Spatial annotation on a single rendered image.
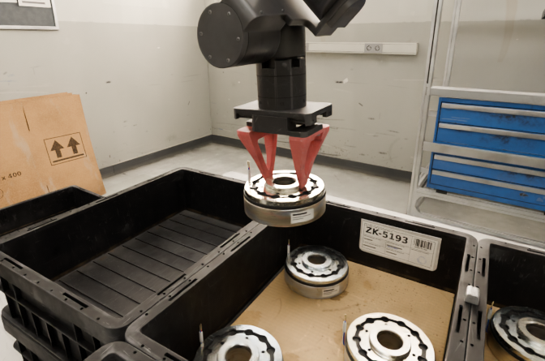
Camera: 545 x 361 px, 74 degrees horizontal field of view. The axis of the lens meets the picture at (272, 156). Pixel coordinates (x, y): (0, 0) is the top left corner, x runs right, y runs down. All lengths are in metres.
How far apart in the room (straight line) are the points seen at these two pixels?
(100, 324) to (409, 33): 3.02
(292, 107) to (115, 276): 0.44
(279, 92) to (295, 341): 0.32
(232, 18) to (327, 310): 0.42
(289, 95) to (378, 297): 0.36
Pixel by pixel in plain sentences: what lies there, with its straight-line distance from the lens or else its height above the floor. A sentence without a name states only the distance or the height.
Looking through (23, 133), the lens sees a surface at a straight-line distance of 3.03.
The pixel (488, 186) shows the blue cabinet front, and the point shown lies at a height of 0.40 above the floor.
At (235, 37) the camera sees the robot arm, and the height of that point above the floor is 1.21.
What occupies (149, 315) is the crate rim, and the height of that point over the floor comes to 0.93.
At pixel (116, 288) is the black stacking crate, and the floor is 0.83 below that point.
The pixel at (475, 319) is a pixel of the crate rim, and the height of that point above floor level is 0.93.
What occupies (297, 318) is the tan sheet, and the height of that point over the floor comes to 0.83.
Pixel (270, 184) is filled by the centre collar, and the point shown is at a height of 1.04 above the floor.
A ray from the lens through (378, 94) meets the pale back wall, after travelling 3.31.
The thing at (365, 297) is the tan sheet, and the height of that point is 0.83.
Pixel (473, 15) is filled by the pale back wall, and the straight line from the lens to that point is 3.15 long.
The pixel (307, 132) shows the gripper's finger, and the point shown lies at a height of 1.11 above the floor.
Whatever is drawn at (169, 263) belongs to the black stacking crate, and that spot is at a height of 0.83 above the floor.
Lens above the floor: 1.21
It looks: 18 degrees down
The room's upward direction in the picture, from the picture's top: straight up
